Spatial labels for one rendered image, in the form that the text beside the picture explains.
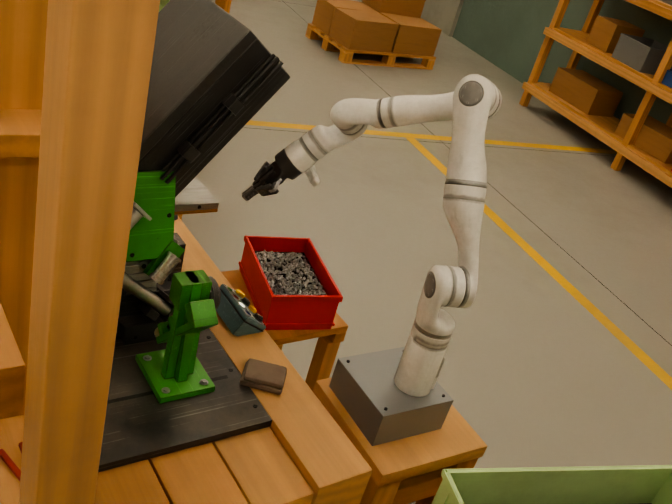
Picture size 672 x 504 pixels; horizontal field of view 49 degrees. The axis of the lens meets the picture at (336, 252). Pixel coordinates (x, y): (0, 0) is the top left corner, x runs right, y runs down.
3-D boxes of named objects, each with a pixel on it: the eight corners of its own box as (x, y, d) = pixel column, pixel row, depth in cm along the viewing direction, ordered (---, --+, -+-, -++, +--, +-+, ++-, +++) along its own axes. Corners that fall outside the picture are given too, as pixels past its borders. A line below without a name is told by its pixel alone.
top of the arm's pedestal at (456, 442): (411, 372, 205) (415, 361, 203) (482, 457, 183) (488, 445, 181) (312, 391, 188) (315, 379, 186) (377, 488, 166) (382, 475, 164)
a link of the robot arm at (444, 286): (441, 279, 157) (418, 342, 166) (481, 282, 160) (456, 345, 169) (428, 255, 165) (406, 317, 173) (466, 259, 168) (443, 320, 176)
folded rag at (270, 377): (238, 385, 169) (240, 375, 168) (245, 363, 176) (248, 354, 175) (280, 396, 170) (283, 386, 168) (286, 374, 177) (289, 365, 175)
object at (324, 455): (125, 190, 263) (130, 152, 256) (355, 516, 165) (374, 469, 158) (85, 192, 255) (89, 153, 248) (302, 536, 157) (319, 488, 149)
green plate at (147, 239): (159, 247, 182) (162, 163, 176) (172, 257, 176) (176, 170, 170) (113, 251, 176) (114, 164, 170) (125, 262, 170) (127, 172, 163)
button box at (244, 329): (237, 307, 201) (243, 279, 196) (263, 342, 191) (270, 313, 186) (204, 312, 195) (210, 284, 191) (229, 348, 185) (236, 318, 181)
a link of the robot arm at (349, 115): (327, 97, 176) (381, 88, 170) (343, 113, 183) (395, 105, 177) (325, 124, 174) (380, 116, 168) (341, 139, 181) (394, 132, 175)
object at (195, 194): (192, 183, 204) (194, 173, 203) (217, 213, 194) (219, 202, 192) (46, 190, 182) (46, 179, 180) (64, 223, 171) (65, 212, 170)
